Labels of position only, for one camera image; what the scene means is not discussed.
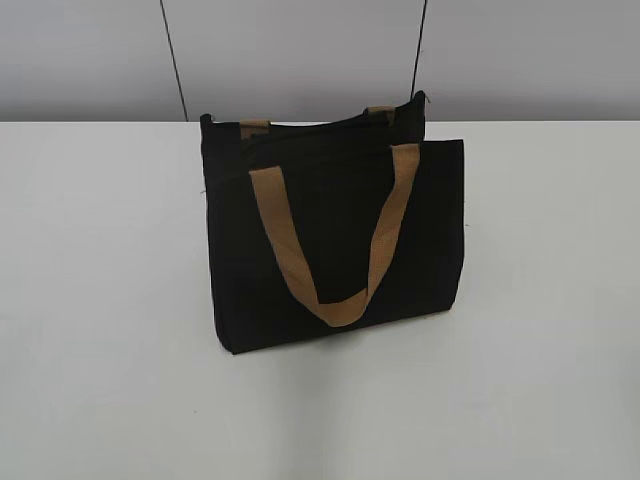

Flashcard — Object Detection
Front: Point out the black tote bag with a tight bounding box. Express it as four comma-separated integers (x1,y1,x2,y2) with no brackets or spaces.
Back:
200,92,464,354

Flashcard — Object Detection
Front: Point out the tan front bag handle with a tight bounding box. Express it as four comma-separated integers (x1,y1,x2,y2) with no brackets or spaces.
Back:
249,144,420,328

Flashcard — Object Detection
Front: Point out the tan bag handle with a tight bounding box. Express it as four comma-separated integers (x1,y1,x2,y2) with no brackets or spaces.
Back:
239,106,396,140
249,144,420,328

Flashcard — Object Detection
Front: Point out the tan rear bag handle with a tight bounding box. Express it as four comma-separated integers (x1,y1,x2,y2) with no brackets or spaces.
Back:
239,106,396,140

